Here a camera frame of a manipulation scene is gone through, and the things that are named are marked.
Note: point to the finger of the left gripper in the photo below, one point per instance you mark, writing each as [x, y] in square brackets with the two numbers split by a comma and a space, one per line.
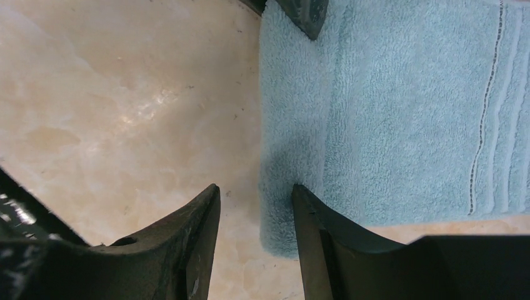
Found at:
[308, 15]

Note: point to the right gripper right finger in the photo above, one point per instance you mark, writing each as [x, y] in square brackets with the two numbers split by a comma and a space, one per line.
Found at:
[340, 259]

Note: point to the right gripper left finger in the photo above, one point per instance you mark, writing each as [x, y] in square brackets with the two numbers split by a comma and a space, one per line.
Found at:
[170, 259]

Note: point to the light blue towel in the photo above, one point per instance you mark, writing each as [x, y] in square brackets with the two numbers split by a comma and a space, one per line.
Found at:
[400, 112]

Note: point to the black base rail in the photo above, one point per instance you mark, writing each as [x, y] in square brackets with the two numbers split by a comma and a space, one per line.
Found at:
[23, 215]

